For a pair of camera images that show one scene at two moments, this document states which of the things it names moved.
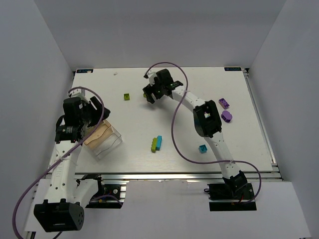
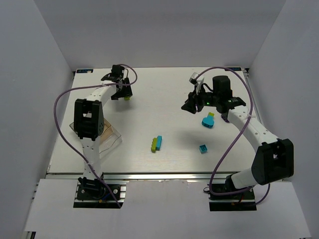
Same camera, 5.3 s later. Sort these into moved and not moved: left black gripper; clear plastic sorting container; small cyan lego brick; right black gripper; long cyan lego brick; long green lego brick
Moved: right black gripper; left black gripper
Not moved: clear plastic sorting container; long green lego brick; long cyan lego brick; small cyan lego brick
